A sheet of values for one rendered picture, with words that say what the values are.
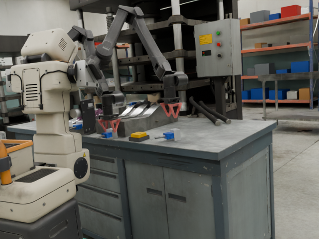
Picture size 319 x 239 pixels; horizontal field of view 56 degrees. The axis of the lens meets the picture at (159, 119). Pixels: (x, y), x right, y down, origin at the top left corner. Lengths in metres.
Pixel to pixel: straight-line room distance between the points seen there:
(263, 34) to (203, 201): 7.37
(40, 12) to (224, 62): 8.00
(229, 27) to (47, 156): 1.48
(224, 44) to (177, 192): 1.17
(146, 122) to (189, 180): 0.52
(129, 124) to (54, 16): 8.40
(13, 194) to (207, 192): 0.82
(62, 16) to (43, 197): 9.16
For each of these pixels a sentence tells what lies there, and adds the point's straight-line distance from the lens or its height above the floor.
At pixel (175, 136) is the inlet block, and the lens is 1.52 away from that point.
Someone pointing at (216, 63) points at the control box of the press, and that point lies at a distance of 2.31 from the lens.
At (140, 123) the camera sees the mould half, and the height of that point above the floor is 0.85.
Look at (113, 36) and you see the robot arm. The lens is 1.57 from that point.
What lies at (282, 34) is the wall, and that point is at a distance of 8.40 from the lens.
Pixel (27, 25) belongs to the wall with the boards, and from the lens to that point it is 9.54.
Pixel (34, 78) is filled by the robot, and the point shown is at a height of 1.17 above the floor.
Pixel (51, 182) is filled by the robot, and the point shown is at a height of 0.80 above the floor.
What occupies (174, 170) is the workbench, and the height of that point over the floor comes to 0.66.
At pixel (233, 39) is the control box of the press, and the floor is 1.32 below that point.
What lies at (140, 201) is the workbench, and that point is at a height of 0.43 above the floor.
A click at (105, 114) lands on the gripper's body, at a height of 0.94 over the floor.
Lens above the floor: 1.16
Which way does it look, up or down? 9 degrees down
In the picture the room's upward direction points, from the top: 5 degrees counter-clockwise
